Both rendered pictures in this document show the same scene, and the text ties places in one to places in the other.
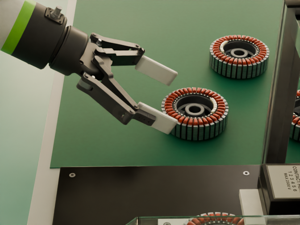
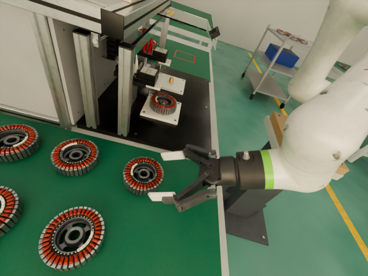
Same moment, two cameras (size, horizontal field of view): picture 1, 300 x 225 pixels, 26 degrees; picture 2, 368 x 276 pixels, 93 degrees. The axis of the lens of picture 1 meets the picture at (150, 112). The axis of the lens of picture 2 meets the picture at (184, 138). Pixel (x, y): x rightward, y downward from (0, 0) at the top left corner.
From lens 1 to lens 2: 1.18 m
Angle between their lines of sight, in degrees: 101
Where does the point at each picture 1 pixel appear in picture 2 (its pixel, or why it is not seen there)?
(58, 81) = (223, 241)
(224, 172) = (144, 136)
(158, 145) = (166, 166)
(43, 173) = not seen: hidden behind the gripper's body
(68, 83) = (216, 236)
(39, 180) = not seen: hidden behind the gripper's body
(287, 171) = (148, 72)
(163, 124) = (167, 155)
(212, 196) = (154, 128)
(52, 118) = (220, 201)
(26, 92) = not seen: outside the picture
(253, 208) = (158, 83)
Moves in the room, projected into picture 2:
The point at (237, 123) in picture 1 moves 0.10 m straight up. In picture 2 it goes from (118, 171) to (119, 149)
